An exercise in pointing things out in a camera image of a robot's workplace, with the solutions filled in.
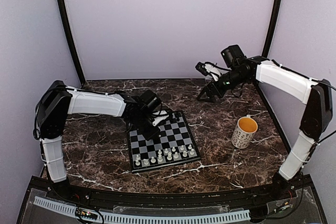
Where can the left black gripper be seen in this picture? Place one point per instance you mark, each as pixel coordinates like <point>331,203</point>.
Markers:
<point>150,135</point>

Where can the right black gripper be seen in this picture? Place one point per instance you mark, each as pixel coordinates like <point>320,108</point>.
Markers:
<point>208,88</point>

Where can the black grey chessboard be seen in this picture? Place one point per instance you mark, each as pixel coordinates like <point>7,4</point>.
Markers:
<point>174,132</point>

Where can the white chess pawn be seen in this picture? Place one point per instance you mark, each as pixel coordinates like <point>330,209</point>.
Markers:
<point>152,159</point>

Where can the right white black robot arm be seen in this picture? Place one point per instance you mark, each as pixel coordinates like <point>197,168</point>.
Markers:
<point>313,97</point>

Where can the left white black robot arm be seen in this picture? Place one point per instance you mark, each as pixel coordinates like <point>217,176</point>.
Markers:
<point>75,126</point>

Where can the white patterned mug yellow inside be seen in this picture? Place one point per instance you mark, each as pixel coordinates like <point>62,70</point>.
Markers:
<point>244,132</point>

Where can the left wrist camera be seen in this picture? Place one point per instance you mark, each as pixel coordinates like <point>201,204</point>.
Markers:
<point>159,116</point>

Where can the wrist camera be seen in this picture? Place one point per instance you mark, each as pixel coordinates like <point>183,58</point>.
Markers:
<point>159,116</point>
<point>208,69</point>

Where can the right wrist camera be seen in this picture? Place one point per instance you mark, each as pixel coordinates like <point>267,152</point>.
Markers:
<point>208,69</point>

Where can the black front rail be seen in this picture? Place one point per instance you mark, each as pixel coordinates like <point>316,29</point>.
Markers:
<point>245,198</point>

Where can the white slotted cable duct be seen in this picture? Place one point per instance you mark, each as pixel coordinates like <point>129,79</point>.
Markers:
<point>90,216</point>

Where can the right black frame post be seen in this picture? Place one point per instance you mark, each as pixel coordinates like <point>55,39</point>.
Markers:
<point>271,28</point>

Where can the black frame post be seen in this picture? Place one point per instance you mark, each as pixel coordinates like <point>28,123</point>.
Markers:
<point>70,41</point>
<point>271,28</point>

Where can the left black frame post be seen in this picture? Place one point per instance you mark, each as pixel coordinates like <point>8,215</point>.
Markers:
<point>70,41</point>

